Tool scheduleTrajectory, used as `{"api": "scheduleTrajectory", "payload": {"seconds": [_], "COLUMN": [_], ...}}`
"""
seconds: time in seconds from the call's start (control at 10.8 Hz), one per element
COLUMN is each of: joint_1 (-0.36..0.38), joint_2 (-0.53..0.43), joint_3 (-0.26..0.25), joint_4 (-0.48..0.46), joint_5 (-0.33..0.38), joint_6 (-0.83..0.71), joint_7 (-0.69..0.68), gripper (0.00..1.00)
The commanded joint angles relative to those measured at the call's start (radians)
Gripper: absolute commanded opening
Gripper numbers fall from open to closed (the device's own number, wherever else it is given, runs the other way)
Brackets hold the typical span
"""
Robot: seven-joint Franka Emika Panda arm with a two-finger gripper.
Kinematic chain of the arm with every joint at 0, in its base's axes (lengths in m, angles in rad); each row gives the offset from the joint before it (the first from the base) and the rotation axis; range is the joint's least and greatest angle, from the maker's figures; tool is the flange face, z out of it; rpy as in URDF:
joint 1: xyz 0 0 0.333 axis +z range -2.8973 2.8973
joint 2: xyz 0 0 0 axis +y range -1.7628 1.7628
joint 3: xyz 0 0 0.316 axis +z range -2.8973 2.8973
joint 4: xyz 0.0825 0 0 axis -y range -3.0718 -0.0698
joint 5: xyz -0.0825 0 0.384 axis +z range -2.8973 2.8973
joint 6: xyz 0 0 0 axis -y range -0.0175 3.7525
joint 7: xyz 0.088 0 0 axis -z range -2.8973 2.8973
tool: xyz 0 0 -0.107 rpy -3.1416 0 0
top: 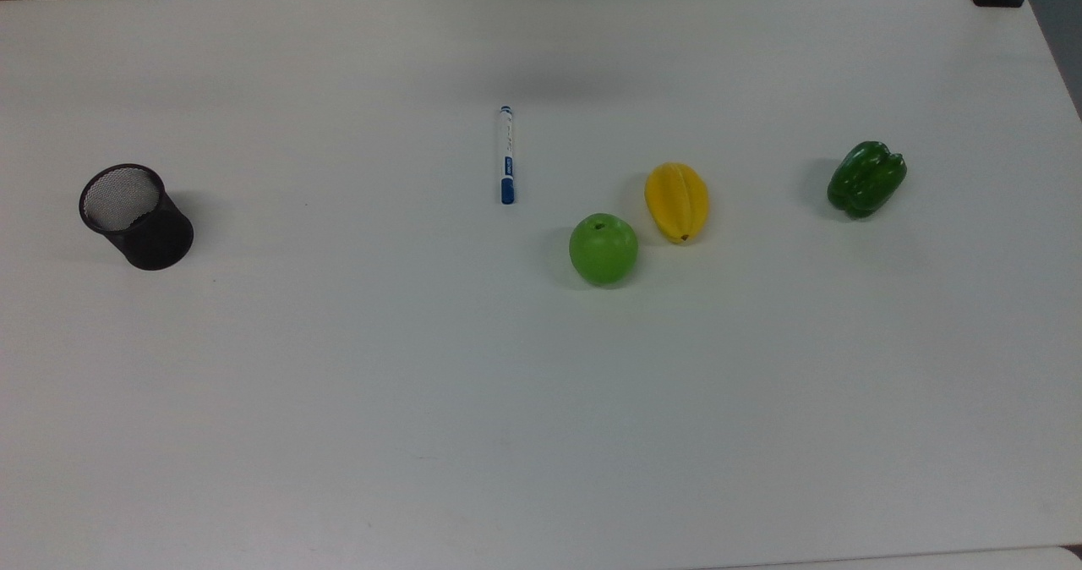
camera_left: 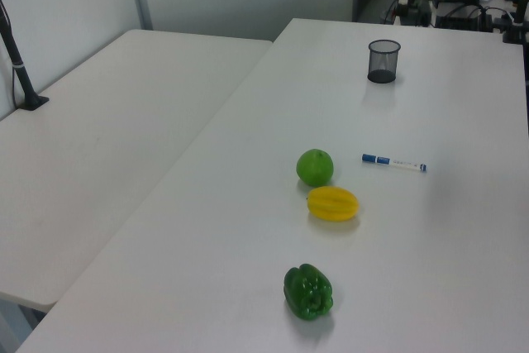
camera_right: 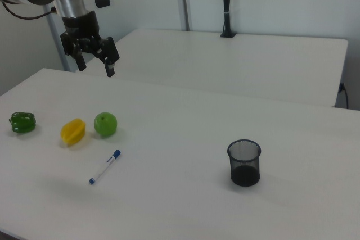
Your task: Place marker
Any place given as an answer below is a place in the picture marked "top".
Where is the green apple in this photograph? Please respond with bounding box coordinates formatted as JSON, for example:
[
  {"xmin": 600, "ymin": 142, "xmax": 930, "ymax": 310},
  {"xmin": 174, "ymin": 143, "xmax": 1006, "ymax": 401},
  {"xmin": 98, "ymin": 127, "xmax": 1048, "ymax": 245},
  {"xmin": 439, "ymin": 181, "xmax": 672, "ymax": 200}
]
[{"xmin": 568, "ymin": 212, "xmax": 640, "ymax": 287}]

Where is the yellow starfruit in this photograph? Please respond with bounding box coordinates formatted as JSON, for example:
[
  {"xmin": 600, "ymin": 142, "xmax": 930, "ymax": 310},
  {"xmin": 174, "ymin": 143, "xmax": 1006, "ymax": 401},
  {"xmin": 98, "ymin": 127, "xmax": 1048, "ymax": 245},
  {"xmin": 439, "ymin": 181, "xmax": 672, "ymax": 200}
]
[{"xmin": 644, "ymin": 162, "xmax": 710, "ymax": 245}]

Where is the white marker with blue cap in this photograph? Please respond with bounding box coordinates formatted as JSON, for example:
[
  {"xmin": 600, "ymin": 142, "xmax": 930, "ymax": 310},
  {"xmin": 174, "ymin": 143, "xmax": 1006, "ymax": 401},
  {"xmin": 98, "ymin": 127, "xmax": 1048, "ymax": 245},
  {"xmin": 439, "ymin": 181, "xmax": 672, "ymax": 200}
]
[{"xmin": 498, "ymin": 105, "xmax": 517, "ymax": 206}]

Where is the green bell pepper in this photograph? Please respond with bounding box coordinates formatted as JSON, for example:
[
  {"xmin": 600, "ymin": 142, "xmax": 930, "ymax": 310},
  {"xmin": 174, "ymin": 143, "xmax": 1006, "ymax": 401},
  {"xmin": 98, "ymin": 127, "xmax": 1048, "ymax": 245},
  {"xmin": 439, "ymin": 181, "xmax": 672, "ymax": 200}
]
[{"xmin": 827, "ymin": 140, "xmax": 908, "ymax": 220}]

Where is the black mesh pen cup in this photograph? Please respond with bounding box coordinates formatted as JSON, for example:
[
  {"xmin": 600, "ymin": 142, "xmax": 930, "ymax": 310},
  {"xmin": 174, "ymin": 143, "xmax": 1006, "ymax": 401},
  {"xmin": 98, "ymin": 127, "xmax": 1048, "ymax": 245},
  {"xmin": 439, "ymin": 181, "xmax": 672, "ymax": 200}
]
[{"xmin": 79, "ymin": 163, "xmax": 194, "ymax": 271}]

